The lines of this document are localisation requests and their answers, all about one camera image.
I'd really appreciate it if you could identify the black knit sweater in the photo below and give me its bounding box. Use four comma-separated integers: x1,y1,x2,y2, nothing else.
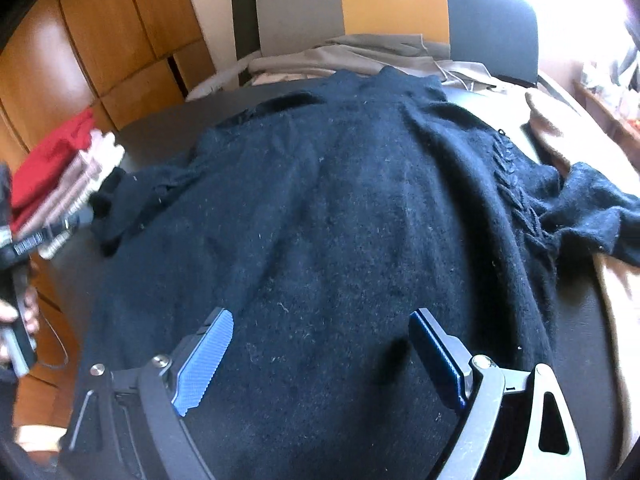
74,65,640,480

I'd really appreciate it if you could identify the stack of folded clothes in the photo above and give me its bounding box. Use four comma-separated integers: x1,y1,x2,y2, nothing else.
11,108,125,237

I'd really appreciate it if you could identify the person's left hand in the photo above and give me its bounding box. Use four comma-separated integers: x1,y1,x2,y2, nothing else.
0,286,39,367

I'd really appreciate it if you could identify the wooden wardrobe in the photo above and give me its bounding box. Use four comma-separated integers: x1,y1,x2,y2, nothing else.
0,0,217,441

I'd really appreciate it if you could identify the beige knit sweater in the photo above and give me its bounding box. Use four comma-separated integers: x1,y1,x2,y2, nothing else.
525,89,639,458

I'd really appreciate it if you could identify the grey garment on chair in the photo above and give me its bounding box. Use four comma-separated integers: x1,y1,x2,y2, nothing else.
248,34,500,91

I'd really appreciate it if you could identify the grey yellow blue sofa chair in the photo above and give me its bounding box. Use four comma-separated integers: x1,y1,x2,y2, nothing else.
192,0,582,88

